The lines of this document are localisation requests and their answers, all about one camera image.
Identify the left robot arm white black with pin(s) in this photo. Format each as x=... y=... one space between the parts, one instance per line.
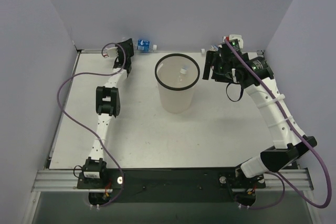
x=94 y=173

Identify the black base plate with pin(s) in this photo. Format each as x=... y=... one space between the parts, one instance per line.
x=176 y=185

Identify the clear crushed plastic bottle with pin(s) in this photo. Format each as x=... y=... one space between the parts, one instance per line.
x=182 y=74

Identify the aluminium front rail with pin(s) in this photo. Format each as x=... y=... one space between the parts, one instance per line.
x=65 y=181

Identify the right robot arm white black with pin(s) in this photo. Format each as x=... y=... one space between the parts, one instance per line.
x=289 y=140

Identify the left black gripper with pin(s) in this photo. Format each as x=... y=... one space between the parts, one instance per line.
x=126 y=46

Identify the aluminium back rail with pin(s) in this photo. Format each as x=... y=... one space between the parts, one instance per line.
x=98 y=51

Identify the aluminium rail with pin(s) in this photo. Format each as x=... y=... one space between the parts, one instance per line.
x=65 y=181
x=98 y=51
x=260 y=52

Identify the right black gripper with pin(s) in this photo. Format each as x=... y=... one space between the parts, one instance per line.
x=214 y=65

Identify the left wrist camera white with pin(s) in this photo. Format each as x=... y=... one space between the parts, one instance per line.
x=110 y=52

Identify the white blue label plastic bottle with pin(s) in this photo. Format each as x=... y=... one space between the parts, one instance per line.
x=212 y=47

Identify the aluminium right side rail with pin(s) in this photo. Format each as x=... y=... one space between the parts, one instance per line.
x=260 y=52

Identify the white bin with black rim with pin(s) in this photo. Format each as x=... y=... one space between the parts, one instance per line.
x=176 y=97

